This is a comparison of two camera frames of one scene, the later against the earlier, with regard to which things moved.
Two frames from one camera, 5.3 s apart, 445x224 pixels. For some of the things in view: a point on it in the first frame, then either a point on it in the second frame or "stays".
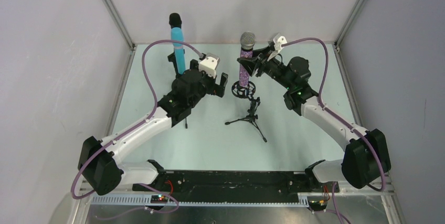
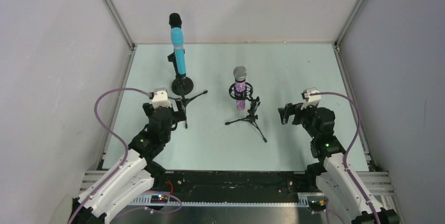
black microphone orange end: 175,20 stays
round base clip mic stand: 178,84 stays
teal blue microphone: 177,34 stays
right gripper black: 259,64 to 298,113
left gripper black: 215,85 to 166,112
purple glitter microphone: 247,42 to 240,74
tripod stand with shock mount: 246,93 stays
